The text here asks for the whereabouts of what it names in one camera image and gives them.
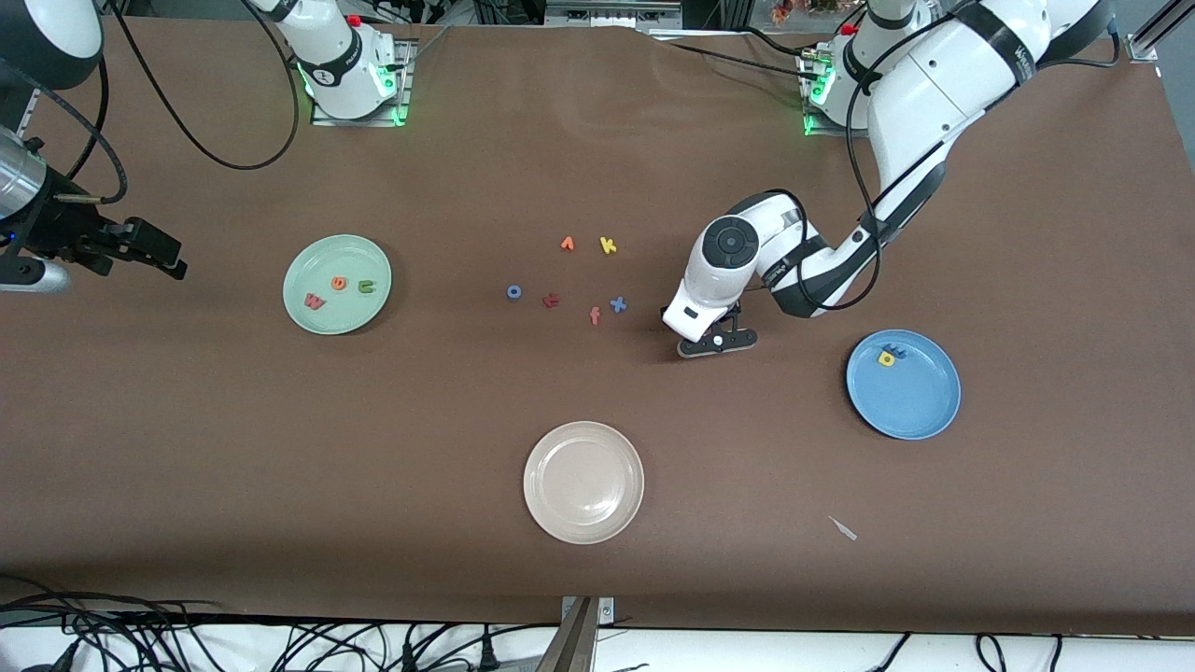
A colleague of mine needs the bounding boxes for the light green plate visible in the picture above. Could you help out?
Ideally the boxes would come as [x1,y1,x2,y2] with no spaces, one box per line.
[283,234,393,336]

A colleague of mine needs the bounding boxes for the brown table cover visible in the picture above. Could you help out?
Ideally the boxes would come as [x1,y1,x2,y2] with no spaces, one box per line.
[0,17,1195,636]

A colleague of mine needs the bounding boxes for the black cable on table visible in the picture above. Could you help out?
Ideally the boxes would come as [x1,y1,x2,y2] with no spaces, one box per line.
[668,28,827,80]

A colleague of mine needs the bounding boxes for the beige plate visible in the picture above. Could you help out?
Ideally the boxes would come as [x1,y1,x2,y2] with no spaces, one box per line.
[523,421,645,545]

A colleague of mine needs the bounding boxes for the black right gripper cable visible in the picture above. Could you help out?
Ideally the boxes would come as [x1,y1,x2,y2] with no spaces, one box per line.
[0,56,129,204]

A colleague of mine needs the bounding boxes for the long black right arm cable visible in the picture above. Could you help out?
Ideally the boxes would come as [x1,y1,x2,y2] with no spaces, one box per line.
[105,0,302,172]

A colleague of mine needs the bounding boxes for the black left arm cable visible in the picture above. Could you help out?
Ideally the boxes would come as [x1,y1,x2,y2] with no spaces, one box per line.
[780,0,1121,314]

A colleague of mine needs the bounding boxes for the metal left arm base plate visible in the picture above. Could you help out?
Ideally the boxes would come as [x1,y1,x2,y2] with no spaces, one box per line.
[801,51,902,139]

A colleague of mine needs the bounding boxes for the blue plate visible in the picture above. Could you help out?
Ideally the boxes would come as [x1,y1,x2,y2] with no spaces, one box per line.
[846,329,962,441]

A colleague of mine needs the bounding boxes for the grey metal bar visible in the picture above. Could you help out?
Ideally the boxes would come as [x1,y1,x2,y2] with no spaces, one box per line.
[534,597,598,672]

